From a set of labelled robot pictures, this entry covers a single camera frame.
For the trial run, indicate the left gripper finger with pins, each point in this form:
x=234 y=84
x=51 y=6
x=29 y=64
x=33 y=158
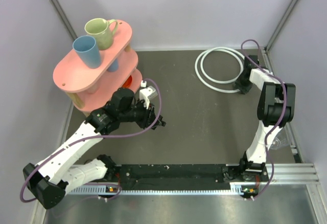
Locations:
x=156 y=125
x=160 y=119

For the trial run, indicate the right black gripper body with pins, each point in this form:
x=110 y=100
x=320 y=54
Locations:
x=243 y=85

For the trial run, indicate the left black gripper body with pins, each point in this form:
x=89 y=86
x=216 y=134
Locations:
x=143 y=115

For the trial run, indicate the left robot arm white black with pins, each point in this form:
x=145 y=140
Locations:
x=53 y=178

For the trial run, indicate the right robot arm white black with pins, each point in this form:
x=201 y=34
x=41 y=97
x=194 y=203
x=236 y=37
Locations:
x=276 y=108

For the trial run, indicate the orange bowl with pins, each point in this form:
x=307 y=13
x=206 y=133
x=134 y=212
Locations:
x=128 y=82

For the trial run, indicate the small blue cup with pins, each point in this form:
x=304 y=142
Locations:
x=114 y=66

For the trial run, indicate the pink three-tier shelf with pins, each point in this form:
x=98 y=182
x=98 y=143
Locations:
x=90 y=89

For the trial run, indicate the clear plastic cup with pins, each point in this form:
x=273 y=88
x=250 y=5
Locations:
x=280 y=141

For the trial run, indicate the blue plastic cup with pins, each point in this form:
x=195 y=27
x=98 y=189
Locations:
x=87 y=49

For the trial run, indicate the green ceramic mug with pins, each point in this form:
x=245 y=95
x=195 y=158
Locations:
x=102 y=30

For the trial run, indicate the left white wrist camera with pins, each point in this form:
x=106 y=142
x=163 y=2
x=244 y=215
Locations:
x=147 y=93

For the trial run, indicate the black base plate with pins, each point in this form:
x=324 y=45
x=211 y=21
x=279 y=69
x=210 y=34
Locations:
x=220 y=172

